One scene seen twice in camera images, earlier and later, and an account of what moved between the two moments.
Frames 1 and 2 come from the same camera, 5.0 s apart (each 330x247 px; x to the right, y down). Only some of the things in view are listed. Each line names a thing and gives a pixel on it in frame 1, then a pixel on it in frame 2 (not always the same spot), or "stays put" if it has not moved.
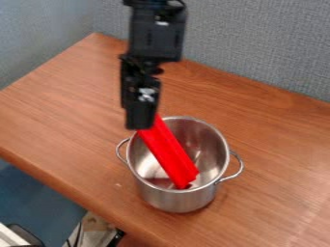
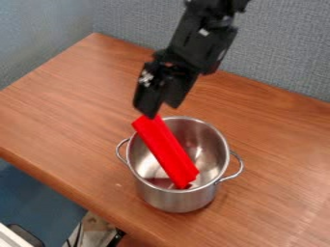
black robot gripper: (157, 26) → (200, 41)
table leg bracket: (93, 232) stays put
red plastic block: (168, 152) stays put
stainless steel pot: (201, 144) stays put
